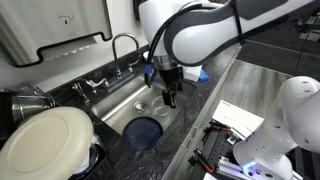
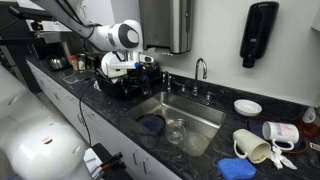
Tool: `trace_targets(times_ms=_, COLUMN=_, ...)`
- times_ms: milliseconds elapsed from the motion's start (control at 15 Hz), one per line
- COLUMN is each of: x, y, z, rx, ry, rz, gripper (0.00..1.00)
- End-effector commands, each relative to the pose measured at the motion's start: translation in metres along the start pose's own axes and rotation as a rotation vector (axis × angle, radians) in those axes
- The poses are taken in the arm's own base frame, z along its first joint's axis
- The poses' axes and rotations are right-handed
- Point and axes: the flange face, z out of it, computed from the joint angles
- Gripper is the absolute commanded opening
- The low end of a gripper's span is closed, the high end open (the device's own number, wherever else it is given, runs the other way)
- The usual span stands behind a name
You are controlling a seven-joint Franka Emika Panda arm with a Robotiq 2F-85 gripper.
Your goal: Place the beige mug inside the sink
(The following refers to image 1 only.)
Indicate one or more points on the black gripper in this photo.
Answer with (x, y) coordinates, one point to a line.
(171, 78)

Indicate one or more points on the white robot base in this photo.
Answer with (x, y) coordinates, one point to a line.
(292, 121)

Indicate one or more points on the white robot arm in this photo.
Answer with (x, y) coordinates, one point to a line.
(187, 33)

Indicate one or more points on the stainless steel sink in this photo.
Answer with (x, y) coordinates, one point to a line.
(134, 99)

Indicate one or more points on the clear glass bowl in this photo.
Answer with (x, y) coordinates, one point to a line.
(160, 109)

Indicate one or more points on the blue sponge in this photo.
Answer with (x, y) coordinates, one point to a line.
(203, 76)

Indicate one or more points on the dark blue plate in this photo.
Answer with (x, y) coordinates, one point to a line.
(143, 132)

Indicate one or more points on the black orange tool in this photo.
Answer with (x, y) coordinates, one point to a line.
(207, 166)

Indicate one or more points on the white paper card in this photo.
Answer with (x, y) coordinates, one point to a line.
(241, 122)

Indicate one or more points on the black dish rack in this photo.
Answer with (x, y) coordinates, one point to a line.
(96, 166)

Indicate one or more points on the cream round plate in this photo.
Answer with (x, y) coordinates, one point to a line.
(51, 145)

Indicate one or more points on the stainless steel pot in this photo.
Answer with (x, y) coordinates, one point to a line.
(25, 106)

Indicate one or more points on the paper towel dispenser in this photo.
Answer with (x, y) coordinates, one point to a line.
(31, 29)

